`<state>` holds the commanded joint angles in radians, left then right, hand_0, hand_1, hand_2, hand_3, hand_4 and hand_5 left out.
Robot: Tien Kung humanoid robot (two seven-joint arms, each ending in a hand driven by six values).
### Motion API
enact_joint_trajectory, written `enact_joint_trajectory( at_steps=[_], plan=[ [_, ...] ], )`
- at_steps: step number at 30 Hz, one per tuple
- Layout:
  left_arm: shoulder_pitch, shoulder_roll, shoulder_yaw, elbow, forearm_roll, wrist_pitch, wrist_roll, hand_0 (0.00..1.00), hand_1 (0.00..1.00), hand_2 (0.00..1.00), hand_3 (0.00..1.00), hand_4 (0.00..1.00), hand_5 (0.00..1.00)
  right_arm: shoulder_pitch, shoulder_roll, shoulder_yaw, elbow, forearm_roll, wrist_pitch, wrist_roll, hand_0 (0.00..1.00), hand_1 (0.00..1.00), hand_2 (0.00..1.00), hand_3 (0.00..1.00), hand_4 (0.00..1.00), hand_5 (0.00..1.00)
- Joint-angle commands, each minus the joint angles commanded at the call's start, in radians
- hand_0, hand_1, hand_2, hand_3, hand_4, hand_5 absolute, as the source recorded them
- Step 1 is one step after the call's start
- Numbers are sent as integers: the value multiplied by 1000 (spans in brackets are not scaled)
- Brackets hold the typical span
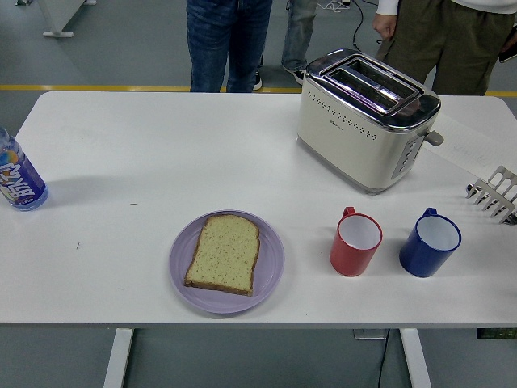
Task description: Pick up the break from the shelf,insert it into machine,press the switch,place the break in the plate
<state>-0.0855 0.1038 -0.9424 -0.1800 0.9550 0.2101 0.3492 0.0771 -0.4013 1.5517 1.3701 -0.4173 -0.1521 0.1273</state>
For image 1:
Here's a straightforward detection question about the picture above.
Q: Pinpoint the white paper sheet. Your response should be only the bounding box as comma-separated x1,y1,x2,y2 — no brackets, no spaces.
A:
422,112,517,179

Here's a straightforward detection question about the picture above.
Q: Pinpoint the brown-crust bread slice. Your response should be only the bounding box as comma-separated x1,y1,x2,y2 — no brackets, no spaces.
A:
183,214,261,297

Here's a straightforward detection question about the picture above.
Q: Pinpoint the red enamel mug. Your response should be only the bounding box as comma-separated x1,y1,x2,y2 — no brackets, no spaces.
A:
329,206,384,278

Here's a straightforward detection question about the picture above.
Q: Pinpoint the blue enamel mug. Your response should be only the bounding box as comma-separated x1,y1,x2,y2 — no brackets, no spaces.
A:
398,207,462,279

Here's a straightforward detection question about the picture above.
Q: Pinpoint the black toaster power cable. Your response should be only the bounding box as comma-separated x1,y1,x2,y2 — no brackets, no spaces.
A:
350,0,365,53

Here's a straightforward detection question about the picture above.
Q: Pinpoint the yellow floor tape line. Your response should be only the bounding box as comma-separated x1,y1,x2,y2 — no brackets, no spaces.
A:
0,83,517,99

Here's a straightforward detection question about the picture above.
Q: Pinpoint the grey under-table bracket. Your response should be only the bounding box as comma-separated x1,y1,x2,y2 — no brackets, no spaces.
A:
353,328,389,340

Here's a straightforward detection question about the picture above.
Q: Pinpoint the white table leg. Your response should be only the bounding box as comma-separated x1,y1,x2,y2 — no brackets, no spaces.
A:
399,327,432,388
103,327,135,388

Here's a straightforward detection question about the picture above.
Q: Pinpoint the black table control panel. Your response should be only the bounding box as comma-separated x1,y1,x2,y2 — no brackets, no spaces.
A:
475,327,517,340

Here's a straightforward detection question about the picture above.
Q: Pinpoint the white background desk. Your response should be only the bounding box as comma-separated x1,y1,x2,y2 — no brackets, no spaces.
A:
15,0,98,39

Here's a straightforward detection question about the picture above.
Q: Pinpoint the purple round plate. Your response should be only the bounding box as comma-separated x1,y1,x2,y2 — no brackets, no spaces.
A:
168,209,285,315

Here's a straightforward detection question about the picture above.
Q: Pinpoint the silver metal toast rack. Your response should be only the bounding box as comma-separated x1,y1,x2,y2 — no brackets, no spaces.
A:
467,164,517,226

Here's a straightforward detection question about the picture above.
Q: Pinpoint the person's right hand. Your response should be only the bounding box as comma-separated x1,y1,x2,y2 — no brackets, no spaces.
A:
371,12,398,40

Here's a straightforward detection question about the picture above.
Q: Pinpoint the person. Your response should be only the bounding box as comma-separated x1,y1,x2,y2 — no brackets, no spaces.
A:
371,0,517,97
253,0,320,91
185,0,274,94

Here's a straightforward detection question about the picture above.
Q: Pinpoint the dark phone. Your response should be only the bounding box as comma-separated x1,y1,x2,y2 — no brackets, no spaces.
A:
497,38,517,64

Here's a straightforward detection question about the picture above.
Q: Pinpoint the blue-label plastic water bottle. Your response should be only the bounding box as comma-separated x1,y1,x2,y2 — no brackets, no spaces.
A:
0,124,49,212

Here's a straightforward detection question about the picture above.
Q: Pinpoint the cream chrome two-slot toaster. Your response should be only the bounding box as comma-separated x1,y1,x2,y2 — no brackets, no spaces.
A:
296,48,442,197

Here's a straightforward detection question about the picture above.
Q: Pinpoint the black cable under table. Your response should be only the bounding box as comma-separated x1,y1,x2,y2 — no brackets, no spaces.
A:
377,329,390,388

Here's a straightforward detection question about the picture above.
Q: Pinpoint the grey toaster lever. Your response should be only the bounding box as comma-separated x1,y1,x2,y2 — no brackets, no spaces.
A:
422,129,445,147

